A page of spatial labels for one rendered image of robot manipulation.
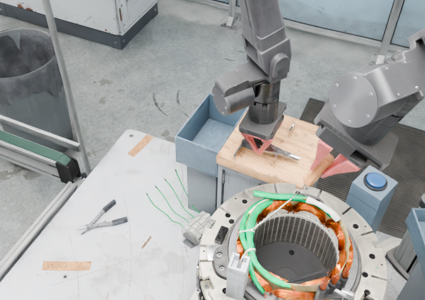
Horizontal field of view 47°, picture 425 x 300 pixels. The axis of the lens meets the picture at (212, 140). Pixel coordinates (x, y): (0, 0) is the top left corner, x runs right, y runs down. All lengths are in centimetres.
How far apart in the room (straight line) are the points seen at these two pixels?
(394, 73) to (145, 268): 86
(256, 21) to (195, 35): 253
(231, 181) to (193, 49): 215
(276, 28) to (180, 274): 65
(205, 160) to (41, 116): 138
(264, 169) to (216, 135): 22
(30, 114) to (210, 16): 163
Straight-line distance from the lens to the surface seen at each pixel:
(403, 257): 143
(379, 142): 64
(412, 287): 111
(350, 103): 52
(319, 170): 69
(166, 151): 145
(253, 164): 104
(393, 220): 239
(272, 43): 84
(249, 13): 80
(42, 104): 233
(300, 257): 97
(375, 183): 109
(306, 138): 111
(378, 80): 50
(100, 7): 312
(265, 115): 95
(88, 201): 137
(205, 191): 122
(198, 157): 110
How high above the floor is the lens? 184
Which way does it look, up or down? 46 degrees down
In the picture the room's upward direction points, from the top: 1 degrees clockwise
